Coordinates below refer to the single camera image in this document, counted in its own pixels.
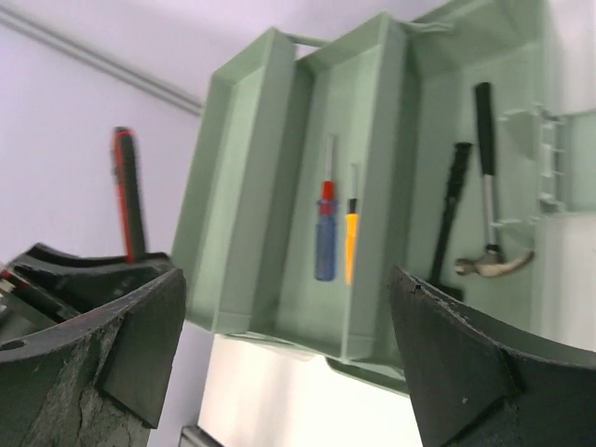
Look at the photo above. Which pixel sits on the translucent green tool box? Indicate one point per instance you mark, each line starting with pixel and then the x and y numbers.
pixel 398 95

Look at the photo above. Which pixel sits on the red handled pliers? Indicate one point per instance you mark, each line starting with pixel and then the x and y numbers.
pixel 128 194

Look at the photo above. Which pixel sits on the aluminium frame rail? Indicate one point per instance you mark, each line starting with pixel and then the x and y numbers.
pixel 26 25

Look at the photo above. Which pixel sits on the small black mallet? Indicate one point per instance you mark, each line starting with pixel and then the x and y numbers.
pixel 454 187

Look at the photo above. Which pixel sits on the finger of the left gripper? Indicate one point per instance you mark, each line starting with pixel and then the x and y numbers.
pixel 50 286

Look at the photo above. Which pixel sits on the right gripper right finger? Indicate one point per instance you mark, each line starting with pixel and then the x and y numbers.
pixel 474 380

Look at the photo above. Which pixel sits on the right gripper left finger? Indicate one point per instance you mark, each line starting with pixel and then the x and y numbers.
pixel 99 379

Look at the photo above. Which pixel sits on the blue handled screwdriver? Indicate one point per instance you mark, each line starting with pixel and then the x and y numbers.
pixel 326 223

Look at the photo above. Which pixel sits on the orange handled screwdriver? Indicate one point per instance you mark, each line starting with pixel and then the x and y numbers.
pixel 351 224

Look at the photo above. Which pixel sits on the claw hammer black handle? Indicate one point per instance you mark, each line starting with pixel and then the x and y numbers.
pixel 492 263

